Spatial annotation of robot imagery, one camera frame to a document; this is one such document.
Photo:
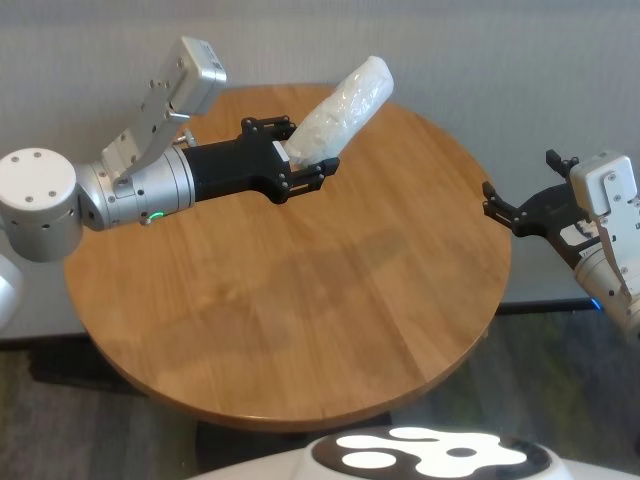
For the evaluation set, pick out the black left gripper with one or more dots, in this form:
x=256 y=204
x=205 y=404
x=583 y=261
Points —
x=230 y=167

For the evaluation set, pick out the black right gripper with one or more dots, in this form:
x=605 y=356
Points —
x=550 y=215

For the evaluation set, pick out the white plastic-wrapped sandbag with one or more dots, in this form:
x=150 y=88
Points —
x=345 y=105

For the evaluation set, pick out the white robot torso black logo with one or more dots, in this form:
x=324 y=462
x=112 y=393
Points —
x=425 y=450

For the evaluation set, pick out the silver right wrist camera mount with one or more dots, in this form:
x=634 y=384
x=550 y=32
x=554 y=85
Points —
x=605 y=175

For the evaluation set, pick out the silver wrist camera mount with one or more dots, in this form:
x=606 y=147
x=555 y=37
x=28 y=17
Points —
x=195 y=75
x=605 y=175

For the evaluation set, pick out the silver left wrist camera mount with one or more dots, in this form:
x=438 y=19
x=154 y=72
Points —
x=195 y=75

